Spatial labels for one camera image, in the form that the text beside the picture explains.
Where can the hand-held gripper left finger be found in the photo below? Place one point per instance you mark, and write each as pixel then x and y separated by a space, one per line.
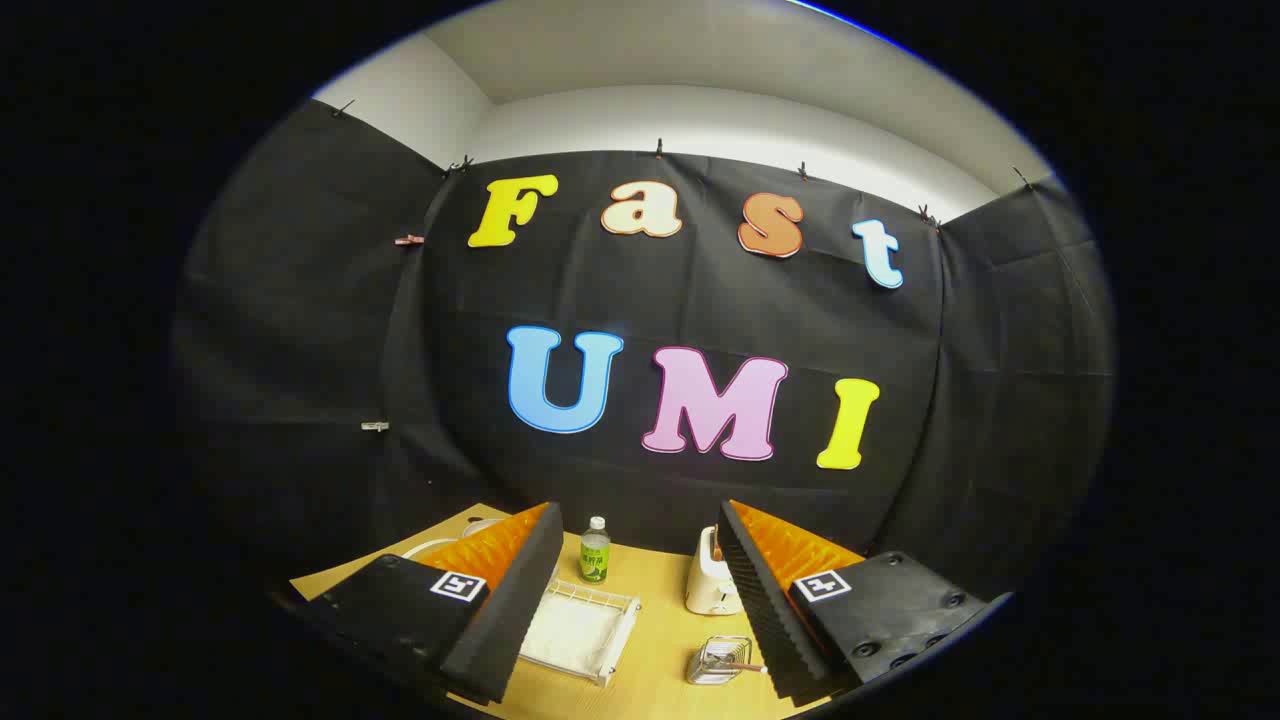
pixel 510 610

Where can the white toaster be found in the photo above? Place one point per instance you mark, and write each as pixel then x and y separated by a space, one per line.
pixel 705 585

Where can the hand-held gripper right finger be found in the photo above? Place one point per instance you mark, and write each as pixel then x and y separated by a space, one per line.
pixel 765 610

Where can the black backdrop cloth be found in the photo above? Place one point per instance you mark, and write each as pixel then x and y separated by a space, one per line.
pixel 700 300

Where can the green label drink bottle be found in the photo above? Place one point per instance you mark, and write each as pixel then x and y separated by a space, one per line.
pixel 595 560

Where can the white plate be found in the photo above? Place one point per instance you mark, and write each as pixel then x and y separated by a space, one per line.
pixel 430 545

